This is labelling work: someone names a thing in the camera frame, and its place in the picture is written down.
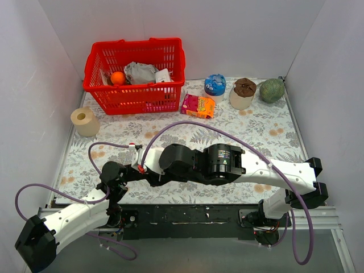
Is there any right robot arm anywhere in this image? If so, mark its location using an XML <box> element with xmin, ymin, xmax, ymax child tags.
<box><xmin>139</xmin><ymin>144</ymin><xmax>329</xmax><ymax>226</ymax></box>

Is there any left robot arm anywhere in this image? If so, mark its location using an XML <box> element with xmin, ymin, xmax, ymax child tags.
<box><xmin>15</xmin><ymin>162</ymin><xmax>145</xmax><ymax>272</ymax></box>

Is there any beige paper roll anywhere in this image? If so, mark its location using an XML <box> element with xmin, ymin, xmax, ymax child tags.
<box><xmin>71</xmin><ymin>106</ymin><xmax>100</xmax><ymax>137</ymax></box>

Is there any pink orange candy box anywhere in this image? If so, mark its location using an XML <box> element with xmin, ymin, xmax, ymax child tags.
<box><xmin>180</xmin><ymin>94</ymin><xmax>216</xmax><ymax>119</ymax></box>

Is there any blue wrapped paper roll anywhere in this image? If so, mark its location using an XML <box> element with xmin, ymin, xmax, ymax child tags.
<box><xmin>204</xmin><ymin>74</ymin><xmax>226</xmax><ymax>104</ymax></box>

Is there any white box in basket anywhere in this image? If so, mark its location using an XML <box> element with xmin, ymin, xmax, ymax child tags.
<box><xmin>155</xmin><ymin>68</ymin><xmax>173</xmax><ymax>83</ymax></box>

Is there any red plastic shopping basket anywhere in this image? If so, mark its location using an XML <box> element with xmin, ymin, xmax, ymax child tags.
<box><xmin>83</xmin><ymin>38</ymin><xmax>185</xmax><ymax>115</ymax></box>

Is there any brown topped paper roll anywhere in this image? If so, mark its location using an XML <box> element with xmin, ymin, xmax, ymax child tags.
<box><xmin>229</xmin><ymin>78</ymin><xmax>257</xmax><ymax>110</ymax></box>

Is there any clear snack bag in basket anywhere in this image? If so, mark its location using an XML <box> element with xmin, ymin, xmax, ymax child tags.
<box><xmin>99</xmin><ymin>69</ymin><xmax>113</xmax><ymax>86</ymax></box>

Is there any orange fruit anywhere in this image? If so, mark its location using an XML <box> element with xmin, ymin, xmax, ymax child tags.
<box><xmin>110</xmin><ymin>71</ymin><xmax>126</xmax><ymax>85</ymax></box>

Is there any crumpled grey cloth bag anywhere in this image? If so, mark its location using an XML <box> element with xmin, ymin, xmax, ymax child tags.
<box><xmin>123</xmin><ymin>61</ymin><xmax>159</xmax><ymax>85</ymax></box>

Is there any green melon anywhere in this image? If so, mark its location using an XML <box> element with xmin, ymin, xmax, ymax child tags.
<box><xmin>259</xmin><ymin>78</ymin><xmax>285</xmax><ymax>104</ymax></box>

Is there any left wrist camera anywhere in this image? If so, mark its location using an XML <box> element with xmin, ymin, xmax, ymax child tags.
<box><xmin>129</xmin><ymin>143</ymin><xmax>144</xmax><ymax>170</ymax></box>

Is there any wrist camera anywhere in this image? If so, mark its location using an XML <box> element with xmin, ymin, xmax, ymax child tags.
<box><xmin>129</xmin><ymin>143</ymin><xmax>144</xmax><ymax>170</ymax></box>
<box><xmin>137</xmin><ymin>147</ymin><xmax>164</xmax><ymax>175</ymax></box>

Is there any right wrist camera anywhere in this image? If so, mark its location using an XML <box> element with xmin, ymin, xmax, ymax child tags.
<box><xmin>137</xmin><ymin>147</ymin><xmax>164</xmax><ymax>175</ymax></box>

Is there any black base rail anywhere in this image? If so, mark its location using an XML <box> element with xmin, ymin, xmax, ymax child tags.
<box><xmin>88</xmin><ymin>203</ymin><xmax>285</xmax><ymax>241</ymax></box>

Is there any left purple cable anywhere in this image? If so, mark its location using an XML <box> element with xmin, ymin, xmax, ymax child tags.
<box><xmin>14</xmin><ymin>141</ymin><xmax>139</xmax><ymax>261</ymax></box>

